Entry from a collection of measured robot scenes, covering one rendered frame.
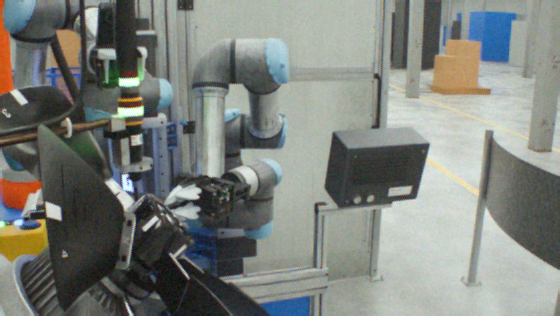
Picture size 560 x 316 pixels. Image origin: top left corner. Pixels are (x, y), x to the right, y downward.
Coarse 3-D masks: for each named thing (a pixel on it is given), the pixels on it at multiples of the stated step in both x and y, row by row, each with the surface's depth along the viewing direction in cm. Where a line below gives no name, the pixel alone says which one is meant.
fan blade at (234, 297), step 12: (204, 276) 101; (216, 276) 101; (216, 288) 105; (228, 288) 103; (228, 300) 108; (240, 300) 106; (252, 300) 104; (240, 312) 113; (252, 312) 109; (264, 312) 106
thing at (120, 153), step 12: (108, 120) 92; (120, 120) 93; (108, 132) 94; (120, 132) 93; (120, 144) 94; (120, 156) 95; (144, 156) 102; (120, 168) 96; (132, 168) 96; (144, 168) 97
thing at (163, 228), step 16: (144, 208) 90; (160, 208) 93; (144, 224) 88; (160, 224) 88; (176, 224) 96; (144, 240) 88; (160, 240) 88; (176, 240) 89; (192, 240) 93; (144, 256) 88; (160, 256) 89; (176, 256) 91; (128, 272) 89; (144, 272) 91; (128, 288) 88; (144, 288) 90
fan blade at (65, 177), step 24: (48, 144) 64; (48, 168) 63; (72, 168) 68; (48, 192) 61; (72, 192) 67; (96, 192) 73; (72, 216) 66; (96, 216) 72; (120, 216) 80; (48, 240) 59; (72, 240) 65; (96, 240) 72; (120, 240) 81; (72, 264) 64; (96, 264) 72; (72, 288) 63
